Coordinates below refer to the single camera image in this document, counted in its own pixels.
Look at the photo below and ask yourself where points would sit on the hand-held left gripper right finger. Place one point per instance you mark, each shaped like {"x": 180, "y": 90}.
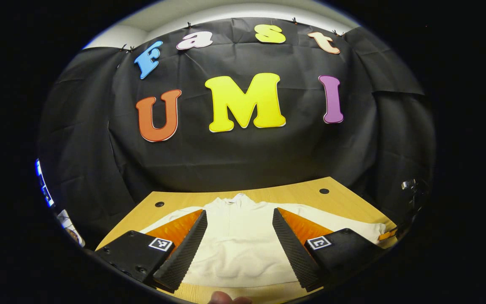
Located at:
{"x": 295, "y": 253}

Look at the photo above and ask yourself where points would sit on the black backdrop cloth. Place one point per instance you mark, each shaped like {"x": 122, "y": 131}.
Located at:
{"x": 243, "y": 156}

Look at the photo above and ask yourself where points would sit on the computer monitor screen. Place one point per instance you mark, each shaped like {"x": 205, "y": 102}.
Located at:
{"x": 45, "y": 192}

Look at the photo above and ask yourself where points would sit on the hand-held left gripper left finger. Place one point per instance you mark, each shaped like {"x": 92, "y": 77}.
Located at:
{"x": 184, "y": 257}

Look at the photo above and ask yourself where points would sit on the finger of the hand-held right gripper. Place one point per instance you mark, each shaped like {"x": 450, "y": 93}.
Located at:
{"x": 388, "y": 234}

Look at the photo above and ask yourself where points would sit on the white sweatshirt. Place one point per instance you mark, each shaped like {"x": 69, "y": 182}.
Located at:
{"x": 243, "y": 245}

